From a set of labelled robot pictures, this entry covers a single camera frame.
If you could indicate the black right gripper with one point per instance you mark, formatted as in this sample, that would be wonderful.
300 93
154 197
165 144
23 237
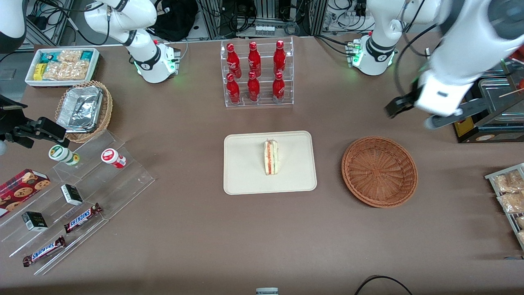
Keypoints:
9 121

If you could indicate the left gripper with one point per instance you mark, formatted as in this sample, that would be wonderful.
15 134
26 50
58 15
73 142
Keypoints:
410 98

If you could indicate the triangle sandwich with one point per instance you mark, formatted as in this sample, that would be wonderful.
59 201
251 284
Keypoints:
270 157

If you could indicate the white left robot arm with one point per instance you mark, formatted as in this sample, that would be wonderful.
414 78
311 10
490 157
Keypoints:
462 53

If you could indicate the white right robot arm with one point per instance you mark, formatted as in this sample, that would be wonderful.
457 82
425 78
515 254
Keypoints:
143 53

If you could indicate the small light wicker basket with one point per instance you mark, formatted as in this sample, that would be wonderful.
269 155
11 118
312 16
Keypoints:
107 106

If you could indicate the round brown wicker basket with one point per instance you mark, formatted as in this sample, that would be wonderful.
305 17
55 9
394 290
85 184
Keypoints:
378 172

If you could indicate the cream rectangular tray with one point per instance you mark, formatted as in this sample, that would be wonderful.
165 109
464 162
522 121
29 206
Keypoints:
245 168

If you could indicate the green white yogurt cup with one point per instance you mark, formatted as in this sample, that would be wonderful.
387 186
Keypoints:
63 155

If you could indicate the black food warmer yellow panel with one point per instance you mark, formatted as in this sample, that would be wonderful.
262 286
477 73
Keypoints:
466 128

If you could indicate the stack of foil trays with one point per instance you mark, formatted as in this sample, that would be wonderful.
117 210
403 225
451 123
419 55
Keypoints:
80 108

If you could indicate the white plastic snack bin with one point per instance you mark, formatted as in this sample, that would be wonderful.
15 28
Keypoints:
30 80

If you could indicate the yellow snack packet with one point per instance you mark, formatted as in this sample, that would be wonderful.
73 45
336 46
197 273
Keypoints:
39 71

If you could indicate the steel food pan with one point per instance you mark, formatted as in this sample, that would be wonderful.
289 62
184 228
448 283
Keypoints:
497 88

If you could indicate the red cookie box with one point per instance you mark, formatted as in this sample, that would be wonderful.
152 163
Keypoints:
20 190

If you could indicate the teal snack packet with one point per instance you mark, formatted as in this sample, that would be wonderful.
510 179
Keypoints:
50 57
87 55

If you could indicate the small black box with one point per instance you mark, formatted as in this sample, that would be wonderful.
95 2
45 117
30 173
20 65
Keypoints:
72 194
35 221

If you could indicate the red white yogurt cup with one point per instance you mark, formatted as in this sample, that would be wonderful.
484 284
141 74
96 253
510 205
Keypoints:
113 158

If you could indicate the wooden skewer stick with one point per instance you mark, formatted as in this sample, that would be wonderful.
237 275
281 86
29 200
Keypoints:
511 93

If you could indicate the clear acrylic stepped display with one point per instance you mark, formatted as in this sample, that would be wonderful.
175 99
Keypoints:
106 192

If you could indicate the snickers chocolate bar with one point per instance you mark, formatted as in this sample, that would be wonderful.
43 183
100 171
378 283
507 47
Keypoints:
82 218
44 250

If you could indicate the clear bag of rice crackers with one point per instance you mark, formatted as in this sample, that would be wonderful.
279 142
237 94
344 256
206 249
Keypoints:
521 237
512 203
509 182
520 222

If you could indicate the red cola bottle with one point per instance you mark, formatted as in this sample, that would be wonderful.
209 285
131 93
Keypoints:
254 60
278 88
253 88
233 61
279 58
233 90

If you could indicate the black bag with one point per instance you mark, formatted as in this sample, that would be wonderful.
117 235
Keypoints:
176 20

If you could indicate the clear acrylic bottle rack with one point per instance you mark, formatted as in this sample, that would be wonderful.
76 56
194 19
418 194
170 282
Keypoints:
266 92

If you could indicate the white power strip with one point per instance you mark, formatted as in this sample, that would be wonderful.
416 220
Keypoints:
269 29

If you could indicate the small grey device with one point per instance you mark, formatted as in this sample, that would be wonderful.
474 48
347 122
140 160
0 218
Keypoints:
267 291

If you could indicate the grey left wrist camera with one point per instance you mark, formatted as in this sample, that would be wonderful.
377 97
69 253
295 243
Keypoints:
440 121

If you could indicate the aluminium frame rack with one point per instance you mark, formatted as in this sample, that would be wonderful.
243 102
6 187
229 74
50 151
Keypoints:
211 18

